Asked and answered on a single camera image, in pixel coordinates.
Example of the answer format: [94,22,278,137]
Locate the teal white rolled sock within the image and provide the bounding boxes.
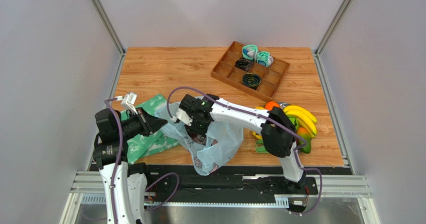
[241,45,259,61]
[256,51,274,67]

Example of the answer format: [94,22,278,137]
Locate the green white folded cloth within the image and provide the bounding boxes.
[119,94,181,164]

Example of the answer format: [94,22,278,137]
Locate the speckled round plate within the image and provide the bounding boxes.
[277,102,291,110]

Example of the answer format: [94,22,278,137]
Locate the brown wooden compartment tray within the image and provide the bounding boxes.
[210,41,290,102]

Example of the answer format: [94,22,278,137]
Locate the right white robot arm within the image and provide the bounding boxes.
[171,94,307,190]

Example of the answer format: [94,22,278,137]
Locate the yellow fake banana bunch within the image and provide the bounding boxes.
[283,105,318,137]

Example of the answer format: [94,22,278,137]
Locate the pink fake dragon fruit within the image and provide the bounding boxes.
[255,139,268,154]

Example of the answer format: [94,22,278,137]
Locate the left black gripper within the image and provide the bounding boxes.
[116,106,167,140]

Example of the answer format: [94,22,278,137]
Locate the orange fake tangerine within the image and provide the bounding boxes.
[264,101,282,110]

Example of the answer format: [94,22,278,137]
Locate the red green fake mango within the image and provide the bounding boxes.
[296,127,312,154]

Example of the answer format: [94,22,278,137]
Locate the black item in tray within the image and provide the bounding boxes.
[234,58,254,72]

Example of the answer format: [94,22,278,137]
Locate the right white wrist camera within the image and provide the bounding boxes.
[171,108,193,126]

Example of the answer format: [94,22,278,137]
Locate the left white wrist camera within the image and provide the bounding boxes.
[115,92,138,114]

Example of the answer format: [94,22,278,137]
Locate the green fake watermelon ball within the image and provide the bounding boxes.
[288,115,299,132]

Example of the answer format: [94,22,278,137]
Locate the translucent printed plastic bag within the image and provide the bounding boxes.
[154,104,244,176]

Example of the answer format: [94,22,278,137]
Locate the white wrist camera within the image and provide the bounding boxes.
[171,108,193,126]
[115,92,138,114]

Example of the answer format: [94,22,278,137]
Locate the dark red fake grapes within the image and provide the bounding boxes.
[190,134,206,145]

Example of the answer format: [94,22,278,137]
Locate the yellow fake bell pepper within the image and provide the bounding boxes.
[252,131,262,140]

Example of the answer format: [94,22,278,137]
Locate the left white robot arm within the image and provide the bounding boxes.
[93,108,167,223]

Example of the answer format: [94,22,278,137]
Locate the aluminium frame rail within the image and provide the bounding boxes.
[59,170,380,224]

